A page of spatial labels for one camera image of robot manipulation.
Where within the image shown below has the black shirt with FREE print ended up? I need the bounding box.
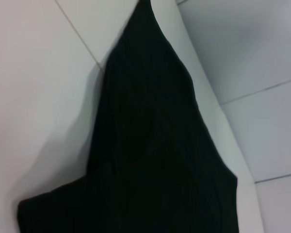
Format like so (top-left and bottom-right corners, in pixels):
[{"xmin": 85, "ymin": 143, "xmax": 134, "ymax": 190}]
[{"xmin": 17, "ymin": 0, "xmax": 238, "ymax": 233}]

